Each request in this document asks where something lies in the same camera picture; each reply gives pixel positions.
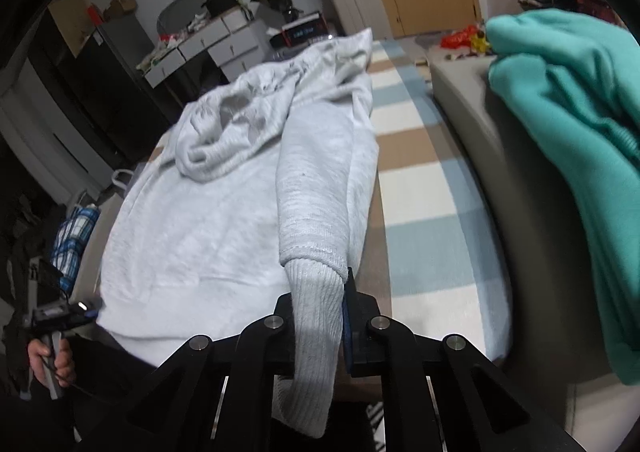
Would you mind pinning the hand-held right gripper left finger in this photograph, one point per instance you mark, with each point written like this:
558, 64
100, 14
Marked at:
280, 327

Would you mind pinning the pile of red yellow toys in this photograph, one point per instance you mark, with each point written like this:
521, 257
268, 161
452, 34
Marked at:
465, 39

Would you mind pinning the black cabinet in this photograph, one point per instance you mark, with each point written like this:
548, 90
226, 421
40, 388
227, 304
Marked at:
110, 92

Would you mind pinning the teal garment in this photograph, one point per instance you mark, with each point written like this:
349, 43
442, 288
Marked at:
575, 97

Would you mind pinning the white drawer dresser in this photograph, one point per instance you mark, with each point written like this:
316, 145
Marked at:
215, 39

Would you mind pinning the brown cardboard panel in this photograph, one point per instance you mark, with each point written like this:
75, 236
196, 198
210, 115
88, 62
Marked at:
70, 22

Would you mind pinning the person's left hand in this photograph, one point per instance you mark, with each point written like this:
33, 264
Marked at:
65, 364

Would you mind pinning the black red-trimmed box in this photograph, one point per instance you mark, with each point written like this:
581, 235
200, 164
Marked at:
302, 29

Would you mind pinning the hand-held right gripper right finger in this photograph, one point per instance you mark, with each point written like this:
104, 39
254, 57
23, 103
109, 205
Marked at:
346, 332

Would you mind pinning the blue checked cloth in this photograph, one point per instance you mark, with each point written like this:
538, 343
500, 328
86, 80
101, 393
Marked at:
75, 242

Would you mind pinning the light grey hoodie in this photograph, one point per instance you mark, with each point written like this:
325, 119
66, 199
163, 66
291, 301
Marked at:
200, 232

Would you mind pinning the checked beige blue blanket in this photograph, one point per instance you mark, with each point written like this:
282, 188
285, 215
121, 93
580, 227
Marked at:
430, 182

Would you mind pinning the grey rounded panel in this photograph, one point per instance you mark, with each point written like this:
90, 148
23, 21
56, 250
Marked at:
177, 7

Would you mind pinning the beige sofa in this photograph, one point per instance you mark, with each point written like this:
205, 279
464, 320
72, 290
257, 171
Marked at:
525, 232

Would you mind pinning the open cardboard box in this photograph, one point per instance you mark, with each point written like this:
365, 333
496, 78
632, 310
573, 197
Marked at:
120, 4

